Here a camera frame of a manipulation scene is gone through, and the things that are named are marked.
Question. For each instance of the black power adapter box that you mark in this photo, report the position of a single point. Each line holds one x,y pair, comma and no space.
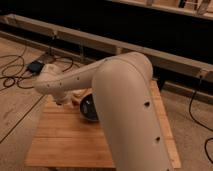
35,67

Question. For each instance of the dark ceramic bowl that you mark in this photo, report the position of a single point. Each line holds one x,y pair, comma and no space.
87,108

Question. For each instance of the wooden bamboo board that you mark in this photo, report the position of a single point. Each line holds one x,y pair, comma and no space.
64,139

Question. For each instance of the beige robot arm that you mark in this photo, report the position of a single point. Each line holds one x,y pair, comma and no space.
122,97

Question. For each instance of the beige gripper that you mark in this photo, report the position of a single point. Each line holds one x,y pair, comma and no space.
66,98

